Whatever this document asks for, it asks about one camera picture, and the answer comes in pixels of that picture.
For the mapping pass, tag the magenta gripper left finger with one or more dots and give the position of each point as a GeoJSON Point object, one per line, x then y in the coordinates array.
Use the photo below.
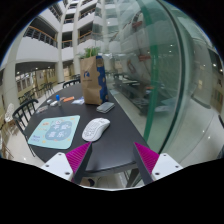
{"type": "Point", "coordinates": [70, 166]}

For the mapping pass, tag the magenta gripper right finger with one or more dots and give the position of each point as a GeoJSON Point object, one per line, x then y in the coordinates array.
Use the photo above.
{"type": "Point", "coordinates": [153, 166]}

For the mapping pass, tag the light blue printed mouse pad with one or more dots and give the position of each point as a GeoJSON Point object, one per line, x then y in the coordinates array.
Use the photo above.
{"type": "Point", "coordinates": [55, 133]}

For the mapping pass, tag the white perforated computer mouse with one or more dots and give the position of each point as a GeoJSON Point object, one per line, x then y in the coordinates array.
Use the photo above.
{"type": "Point", "coordinates": [94, 129]}

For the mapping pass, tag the white blue paper packet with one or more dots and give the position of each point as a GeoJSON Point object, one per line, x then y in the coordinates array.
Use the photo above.
{"type": "Point", "coordinates": [79, 101]}

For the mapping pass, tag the small grey rectangular card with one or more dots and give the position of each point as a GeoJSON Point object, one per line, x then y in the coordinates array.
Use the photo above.
{"type": "Point", "coordinates": [42, 109]}

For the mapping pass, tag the orange flat item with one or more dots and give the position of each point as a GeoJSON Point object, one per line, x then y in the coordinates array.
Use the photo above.
{"type": "Point", "coordinates": [68, 99]}

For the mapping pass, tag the blue capped small bottle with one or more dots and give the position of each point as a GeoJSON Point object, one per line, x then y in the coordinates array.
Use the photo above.
{"type": "Point", "coordinates": [58, 100]}

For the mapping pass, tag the black chair near left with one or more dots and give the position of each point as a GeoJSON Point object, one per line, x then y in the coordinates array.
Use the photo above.
{"type": "Point", "coordinates": [23, 114]}

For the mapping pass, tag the black chair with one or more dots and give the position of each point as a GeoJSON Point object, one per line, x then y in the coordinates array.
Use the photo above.
{"type": "Point", "coordinates": [23, 114]}
{"type": "Point", "coordinates": [70, 82]}

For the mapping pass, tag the black chair far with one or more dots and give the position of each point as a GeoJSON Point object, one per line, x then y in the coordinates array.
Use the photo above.
{"type": "Point", "coordinates": [70, 82]}

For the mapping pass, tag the brown and blue paper bag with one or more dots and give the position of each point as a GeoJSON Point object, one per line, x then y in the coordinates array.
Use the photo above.
{"type": "Point", "coordinates": [93, 80]}

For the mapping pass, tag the green plant in bag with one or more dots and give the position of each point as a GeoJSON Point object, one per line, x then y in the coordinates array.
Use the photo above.
{"type": "Point", "coordinates": [90, 52]}

